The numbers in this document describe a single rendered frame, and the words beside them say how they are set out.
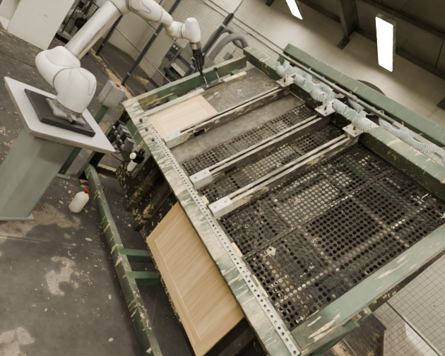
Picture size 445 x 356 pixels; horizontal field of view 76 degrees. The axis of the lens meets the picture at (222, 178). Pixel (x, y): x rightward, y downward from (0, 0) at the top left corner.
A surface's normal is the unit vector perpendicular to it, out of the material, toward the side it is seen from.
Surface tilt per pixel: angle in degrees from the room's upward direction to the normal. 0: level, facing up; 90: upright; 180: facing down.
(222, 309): 90
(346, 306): 54
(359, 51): 90
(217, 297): 90
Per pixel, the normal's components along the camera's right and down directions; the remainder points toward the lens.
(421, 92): -0.50, -0.14
